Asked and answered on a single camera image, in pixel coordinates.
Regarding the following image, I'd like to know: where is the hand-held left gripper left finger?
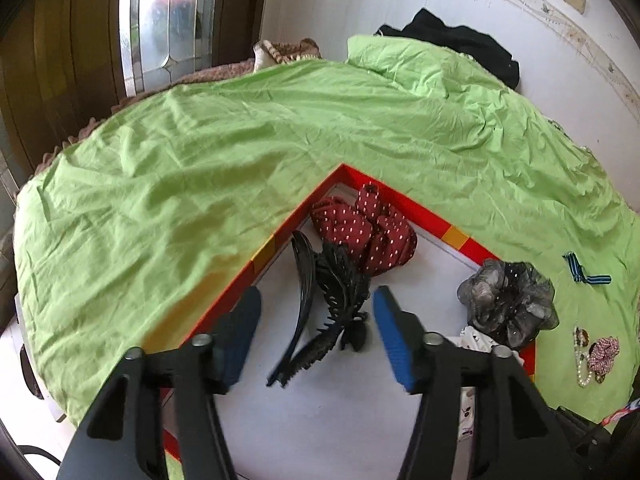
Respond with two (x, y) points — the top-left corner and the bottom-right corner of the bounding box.
(56, 286), (263, 480)

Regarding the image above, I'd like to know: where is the grey sheer scrunchie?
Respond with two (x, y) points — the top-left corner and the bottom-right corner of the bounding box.
(457, 260), (560, 351)

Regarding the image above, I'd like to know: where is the black cable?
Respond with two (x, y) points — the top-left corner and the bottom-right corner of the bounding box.
(22, 444), (63, 466)

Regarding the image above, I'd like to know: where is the black feather hair clip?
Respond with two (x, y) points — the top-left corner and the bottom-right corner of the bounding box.
(280, 242), (373, 386)

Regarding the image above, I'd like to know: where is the black cloth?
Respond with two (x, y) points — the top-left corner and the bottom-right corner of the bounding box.
(375, 8), (521, 88)

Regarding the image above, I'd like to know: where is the striped brown pillow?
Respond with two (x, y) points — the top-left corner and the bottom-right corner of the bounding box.
(252, 38), (321, 72)

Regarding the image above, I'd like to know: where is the pearl necklace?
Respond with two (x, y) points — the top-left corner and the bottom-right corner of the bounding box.
(574, 340), (596, 388)

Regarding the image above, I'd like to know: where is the striped strap watch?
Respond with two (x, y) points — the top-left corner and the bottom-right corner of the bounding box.
(562, 252), (612, 286)

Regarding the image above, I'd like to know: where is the green bed sheet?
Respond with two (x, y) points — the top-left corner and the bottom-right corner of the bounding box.
(12, 34), (640, 428)

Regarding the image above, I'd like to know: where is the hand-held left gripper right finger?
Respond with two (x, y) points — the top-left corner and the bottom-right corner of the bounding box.
(372, 285), (583, 480)

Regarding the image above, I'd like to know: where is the red checked scrunchie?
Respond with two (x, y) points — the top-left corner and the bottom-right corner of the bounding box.
(587, 336), (621, 376)

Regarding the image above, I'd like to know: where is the red polka dot scrunchie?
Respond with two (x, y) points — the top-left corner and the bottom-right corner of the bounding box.
(309, 183), (418, 276)

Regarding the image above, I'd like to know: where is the wooden door frame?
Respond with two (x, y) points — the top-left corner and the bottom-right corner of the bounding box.
(0, 0), (126, 176)

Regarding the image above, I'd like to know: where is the stained glass window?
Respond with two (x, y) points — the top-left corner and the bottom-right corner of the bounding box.
(119, 0), (221, 97)

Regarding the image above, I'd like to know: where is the white cherry print scrunchie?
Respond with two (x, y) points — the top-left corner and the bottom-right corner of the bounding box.
(457, 325), (511, 438)

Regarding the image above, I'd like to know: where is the red-bordered white box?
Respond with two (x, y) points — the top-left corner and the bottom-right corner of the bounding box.
(160, 162), (538, 480)

